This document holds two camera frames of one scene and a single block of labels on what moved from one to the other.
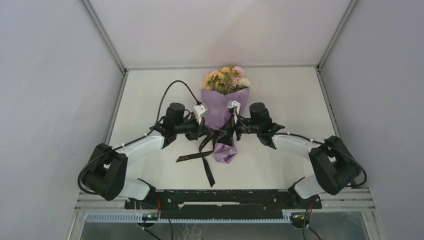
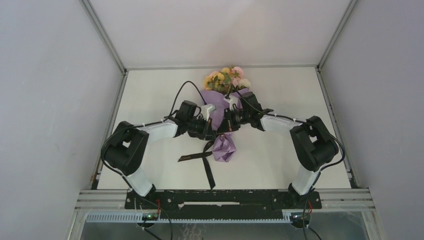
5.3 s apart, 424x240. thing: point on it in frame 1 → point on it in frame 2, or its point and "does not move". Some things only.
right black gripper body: (240, 126) → (235, 118)
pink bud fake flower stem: (237, 73) does not move
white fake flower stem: (244, 81) does not move
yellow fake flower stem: (213, 80) does not move
